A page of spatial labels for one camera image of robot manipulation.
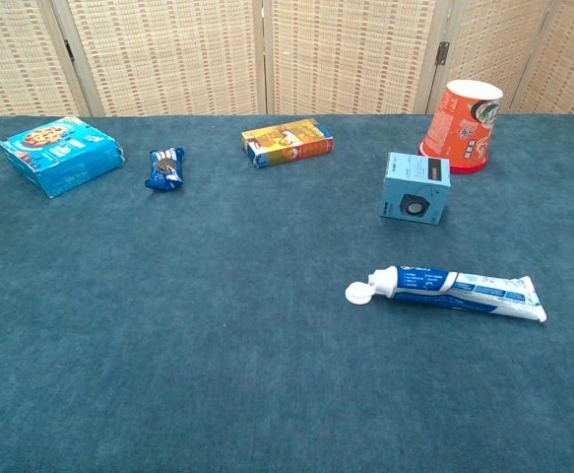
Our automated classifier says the white blue toothpaste tube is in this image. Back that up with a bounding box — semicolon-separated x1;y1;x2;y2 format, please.
344;264;548;324

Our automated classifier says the yellow orange carton box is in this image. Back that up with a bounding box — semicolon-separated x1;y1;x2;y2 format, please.
240;117;335;169

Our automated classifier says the light blue speaker box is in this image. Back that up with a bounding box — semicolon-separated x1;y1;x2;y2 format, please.
378;151;453;226

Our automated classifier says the blue cookie snack packet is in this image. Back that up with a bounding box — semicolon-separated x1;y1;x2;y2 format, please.
144;147;187;192

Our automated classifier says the orange instant noodle cup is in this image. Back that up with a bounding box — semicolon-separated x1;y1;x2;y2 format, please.
417;79;505;175

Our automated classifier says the woven bamboo folding screen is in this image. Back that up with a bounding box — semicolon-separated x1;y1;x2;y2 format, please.
0;0;574;125

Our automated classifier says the blue cookie box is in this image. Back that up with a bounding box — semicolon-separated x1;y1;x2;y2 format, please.
0;115;126;199

